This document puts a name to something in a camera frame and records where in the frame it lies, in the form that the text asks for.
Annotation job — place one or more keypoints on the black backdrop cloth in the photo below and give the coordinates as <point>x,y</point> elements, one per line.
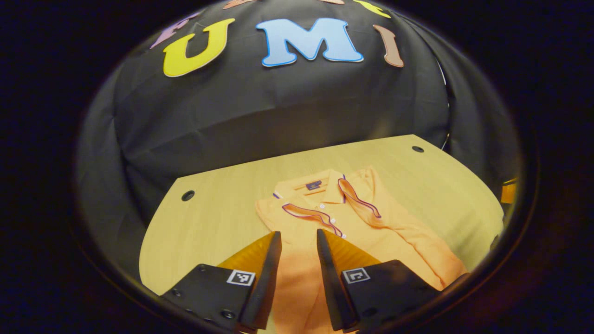
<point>278,106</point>

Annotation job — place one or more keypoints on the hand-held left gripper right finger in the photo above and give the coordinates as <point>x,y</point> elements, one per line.
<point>329,283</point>

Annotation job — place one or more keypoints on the orange polo T-shirt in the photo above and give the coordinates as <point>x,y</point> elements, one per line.
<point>399,236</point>

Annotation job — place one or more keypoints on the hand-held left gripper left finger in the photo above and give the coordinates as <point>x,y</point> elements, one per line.
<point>269,278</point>

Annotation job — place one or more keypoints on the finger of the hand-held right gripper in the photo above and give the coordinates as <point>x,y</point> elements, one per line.
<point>508,192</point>

